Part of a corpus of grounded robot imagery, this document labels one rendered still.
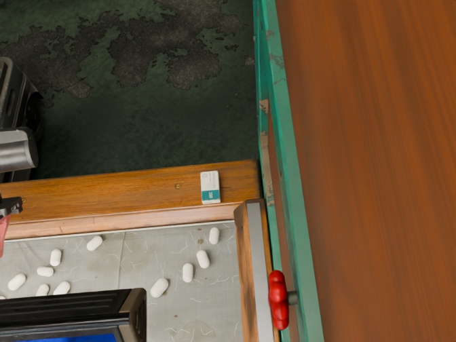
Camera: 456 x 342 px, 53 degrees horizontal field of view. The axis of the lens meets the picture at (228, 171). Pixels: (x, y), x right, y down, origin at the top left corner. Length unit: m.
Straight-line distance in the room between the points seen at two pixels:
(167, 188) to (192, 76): 1.12
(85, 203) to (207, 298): 0.31
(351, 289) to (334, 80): 0.09
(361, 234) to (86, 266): 0.79
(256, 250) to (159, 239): 0.23
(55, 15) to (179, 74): 0.70
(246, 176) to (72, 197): 0.35
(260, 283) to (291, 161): 0.41
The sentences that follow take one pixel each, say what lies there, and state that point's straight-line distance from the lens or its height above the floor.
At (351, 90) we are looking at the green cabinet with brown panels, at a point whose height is 1.45.
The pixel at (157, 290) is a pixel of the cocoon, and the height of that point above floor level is 0.76.
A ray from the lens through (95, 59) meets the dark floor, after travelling 2.14.
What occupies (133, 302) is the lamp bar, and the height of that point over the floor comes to 1.09.
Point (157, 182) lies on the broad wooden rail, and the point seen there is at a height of 0.76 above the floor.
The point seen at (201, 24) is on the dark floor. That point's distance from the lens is 2.14.
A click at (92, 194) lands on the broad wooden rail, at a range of 0.95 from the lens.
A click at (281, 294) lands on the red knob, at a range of 0.33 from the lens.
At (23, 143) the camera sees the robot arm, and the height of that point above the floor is 0.96.
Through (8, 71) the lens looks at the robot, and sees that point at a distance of 1.79.
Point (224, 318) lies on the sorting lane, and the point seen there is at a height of 0.74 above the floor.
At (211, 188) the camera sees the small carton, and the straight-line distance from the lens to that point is 0.87.
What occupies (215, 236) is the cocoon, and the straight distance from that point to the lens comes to 0.87.
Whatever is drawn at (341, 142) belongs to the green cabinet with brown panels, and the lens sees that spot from 0.20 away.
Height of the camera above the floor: 1.59
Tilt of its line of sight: 66 degrees down
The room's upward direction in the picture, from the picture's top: 11 degrees counter-clockwise
